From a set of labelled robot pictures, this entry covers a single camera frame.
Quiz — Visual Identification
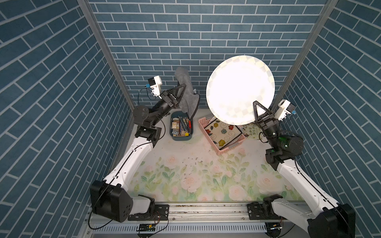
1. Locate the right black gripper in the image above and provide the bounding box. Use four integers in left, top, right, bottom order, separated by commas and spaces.
253, 106, 281, 152

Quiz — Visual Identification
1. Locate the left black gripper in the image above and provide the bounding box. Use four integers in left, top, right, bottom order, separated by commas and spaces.
149, 87, 185, 129

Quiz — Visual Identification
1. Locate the grey green cleaning cloth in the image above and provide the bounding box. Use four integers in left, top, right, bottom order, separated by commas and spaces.
175, 67, 200, 120

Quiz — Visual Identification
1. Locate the round blue checkered plate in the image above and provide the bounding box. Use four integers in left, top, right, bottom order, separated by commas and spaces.
206, 55, 275, 126

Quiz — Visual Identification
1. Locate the square flower pattern plate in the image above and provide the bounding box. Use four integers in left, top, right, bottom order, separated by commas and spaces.
204, 119, 242, 150

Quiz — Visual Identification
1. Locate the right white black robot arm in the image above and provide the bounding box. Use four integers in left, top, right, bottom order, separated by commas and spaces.
253, 101, 356, 238

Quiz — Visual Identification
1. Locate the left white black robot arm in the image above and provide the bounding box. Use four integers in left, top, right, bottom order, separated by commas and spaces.
89, 84, 186, 223

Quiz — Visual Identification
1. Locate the teal stationery bin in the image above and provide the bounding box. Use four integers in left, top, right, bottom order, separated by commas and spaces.
170, 111, 193, 141

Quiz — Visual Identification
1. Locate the pink plastic basket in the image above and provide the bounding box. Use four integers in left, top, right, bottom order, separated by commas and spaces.
198, 117, 246, 155

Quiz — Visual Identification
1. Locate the right small circuit board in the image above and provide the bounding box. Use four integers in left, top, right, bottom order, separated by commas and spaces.
265, 223, 283, 238

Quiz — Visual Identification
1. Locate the small circuit board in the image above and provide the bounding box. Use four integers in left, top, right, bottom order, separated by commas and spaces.
265, 223, 283, 238
137, 224, 156, 233

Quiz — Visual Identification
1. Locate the left small circuit board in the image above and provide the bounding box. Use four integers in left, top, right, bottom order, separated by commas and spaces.
137, 224, 156, 233

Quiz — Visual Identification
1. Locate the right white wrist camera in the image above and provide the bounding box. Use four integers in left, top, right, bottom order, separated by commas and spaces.
275, 99, 296, 121

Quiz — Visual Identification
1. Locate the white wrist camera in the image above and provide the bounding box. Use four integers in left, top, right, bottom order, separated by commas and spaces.
146, 76, 162, 98
275, 99, 296, 121

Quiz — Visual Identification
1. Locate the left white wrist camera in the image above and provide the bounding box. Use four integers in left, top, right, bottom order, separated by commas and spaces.
146, 76, 162, 98

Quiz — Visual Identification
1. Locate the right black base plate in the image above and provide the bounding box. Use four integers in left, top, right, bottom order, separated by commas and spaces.
247, 202, 283, 221

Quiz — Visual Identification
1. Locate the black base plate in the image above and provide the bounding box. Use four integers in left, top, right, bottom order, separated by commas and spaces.
128, 204, 169, 222
247, 202, 283, 221

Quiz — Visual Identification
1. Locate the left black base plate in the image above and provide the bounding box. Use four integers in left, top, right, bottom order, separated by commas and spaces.
128, 204, 169, 222

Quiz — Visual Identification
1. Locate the aluminium mounting rail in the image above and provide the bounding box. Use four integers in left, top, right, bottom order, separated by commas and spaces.
84, 202, 313, 224

